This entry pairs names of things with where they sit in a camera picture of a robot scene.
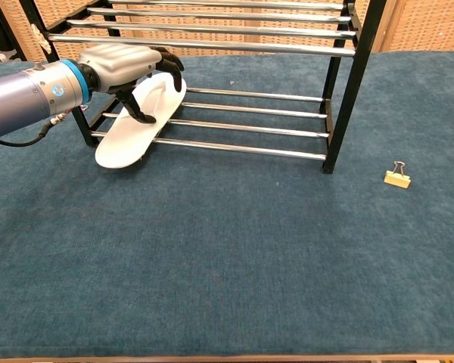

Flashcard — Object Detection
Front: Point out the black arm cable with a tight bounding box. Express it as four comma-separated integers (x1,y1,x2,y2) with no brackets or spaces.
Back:
0,111,67,147

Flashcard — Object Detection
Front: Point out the yellow binder clip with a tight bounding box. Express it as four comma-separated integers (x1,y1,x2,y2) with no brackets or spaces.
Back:
384,160,412,190

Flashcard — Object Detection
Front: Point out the black stand pole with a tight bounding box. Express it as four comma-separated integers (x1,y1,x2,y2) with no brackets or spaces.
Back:
0,0,28,61

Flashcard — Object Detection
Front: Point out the wicker folding screen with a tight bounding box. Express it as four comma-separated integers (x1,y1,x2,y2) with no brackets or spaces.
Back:
0,0,454,61

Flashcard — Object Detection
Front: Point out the white slipper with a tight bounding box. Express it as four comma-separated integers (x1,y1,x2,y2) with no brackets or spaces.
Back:
94,71,188,169

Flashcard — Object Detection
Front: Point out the black chrome shoe rack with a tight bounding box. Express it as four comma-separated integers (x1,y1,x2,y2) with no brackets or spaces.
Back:
17,0,387,175

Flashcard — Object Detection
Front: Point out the blue carpet table cover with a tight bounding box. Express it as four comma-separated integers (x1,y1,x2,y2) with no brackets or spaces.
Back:
0,50,454,358

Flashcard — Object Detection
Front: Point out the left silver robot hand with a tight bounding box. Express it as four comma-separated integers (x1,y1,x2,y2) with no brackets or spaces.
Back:
77,43,185,125

